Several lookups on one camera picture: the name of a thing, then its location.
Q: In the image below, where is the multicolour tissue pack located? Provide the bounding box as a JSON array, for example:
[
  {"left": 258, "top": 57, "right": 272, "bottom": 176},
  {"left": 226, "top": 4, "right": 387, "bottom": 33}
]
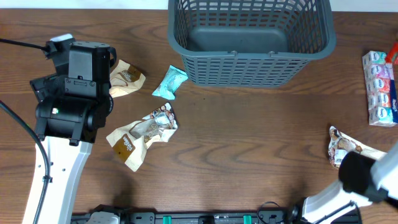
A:
[{"left": 362, "top": 50, "right": 397, "bottom": 127}]

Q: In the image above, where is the orange cracker sleeve package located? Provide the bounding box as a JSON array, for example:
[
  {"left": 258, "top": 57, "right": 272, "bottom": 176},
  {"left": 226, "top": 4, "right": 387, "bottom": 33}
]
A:
[{"left": 385, "top": 41, "right": 398, "bottom": 65}]

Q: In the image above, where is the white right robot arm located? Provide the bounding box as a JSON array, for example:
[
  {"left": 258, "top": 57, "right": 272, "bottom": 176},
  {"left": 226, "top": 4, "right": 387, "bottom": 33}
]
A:
[{"left": 296, "top": 145, "right": 397, "bottom": 223}]

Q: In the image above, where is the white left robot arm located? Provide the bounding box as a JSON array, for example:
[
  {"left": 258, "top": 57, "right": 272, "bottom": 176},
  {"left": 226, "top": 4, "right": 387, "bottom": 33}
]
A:
[{"left": 22, "top": 35, "right": 117, "bottom": 223}]

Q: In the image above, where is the beige snack pouch upper left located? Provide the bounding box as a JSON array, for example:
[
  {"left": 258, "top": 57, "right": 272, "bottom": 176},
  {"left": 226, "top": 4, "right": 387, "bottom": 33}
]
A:
[{"left": 109, "top": 60, "right": 146, "bottom": 98}]

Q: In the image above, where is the beige snack pouch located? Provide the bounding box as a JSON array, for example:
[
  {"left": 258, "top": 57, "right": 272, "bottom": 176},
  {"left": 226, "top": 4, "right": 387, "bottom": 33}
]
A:
[
  {"left": 109, "top": 60, "right": 146, "bottom": 98},
  {"left": 106, "top": 102, "right": 178, "bottom": 172},
  {"left": 328, "top": 126, "right": 386, "bottom": 169}
]

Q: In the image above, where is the teal snack packet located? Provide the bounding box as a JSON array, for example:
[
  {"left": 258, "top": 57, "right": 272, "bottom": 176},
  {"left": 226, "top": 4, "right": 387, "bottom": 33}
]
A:
[{"left": 152, "top": 65, "right": 188, "bottom": 100}]

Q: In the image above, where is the beige snack pouch centre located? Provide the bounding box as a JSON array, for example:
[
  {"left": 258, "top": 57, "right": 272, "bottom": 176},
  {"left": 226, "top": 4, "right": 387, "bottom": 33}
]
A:
[{"left": 106, "top": 102, "right": 178, "bottom": 172}]

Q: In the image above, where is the dark grey plastic basket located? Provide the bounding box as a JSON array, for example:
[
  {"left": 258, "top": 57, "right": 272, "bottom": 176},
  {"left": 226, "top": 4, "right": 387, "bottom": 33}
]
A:
[{"left": 167, "top": 0, "right": 336, "bottom": 88}]

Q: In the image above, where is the beige snack pouch right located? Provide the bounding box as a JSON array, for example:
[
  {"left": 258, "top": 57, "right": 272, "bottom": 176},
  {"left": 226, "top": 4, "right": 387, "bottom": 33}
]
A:
[{"left": 328, "top": 126, "right": 386, "bottom": 169}]

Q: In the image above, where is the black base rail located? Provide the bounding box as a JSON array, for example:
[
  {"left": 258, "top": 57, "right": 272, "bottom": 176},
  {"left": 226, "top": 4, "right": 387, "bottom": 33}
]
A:
[{"left": 70, "top": 205, "right": 308, "bottom": 224}]

